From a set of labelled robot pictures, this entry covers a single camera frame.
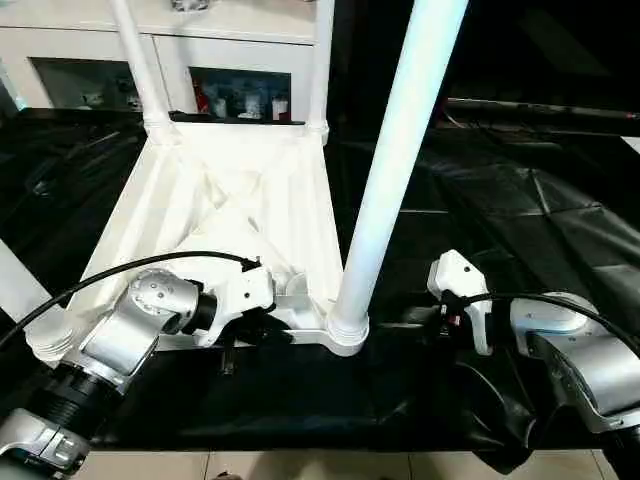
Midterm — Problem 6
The white plastic table top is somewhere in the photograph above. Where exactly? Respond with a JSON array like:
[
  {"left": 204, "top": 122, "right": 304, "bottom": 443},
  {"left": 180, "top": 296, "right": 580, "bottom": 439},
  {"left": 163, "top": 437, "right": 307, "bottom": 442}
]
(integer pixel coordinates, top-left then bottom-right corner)
[{"left": 24, "top": 121, "right": 372, "bottom": 372}]

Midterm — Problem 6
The black mat cloth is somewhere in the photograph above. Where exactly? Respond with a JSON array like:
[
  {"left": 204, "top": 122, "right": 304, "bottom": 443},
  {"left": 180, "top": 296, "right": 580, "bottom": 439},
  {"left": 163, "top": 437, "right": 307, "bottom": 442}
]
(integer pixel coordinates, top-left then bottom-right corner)
[{"left": 0, "top": 104, "right": 640, "bottom": 474}]

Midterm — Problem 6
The white glass door cabinet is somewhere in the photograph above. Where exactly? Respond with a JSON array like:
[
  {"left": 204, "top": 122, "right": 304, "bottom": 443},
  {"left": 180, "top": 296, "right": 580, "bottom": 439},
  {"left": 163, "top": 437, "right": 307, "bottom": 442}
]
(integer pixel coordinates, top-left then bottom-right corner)
[{"left": 0, "top": 0, "right": 322, "bottom": 122}]

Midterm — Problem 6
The black fabric backdrop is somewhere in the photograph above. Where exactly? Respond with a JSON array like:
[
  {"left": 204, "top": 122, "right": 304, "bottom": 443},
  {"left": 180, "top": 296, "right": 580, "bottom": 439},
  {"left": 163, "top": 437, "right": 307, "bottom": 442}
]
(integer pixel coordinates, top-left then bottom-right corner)
[{"left": 324, "top": 0, "right": 640, "bottom": 109}]

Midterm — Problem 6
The blue white patterned strip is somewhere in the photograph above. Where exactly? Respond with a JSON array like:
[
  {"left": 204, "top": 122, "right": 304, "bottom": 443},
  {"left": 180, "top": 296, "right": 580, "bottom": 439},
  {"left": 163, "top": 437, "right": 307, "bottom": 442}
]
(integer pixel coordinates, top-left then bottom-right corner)
[{"left": 0, "top": 58, "right": 27, "bottom": 112}]

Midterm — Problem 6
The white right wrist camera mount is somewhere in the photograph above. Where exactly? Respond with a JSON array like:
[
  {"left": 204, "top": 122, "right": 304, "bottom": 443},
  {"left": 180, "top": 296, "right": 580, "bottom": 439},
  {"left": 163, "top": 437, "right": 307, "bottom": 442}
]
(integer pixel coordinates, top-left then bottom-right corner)
[{"left": 426, "top": 248, "right": 495, "bottom": 357}]

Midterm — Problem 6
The grey metal rail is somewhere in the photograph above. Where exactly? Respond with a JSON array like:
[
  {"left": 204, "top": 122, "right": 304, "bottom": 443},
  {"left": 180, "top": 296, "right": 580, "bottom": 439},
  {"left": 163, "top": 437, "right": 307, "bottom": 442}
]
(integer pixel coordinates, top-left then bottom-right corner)
[{"left": 446, "top": 97, "right": 640, "bottom": 122}]

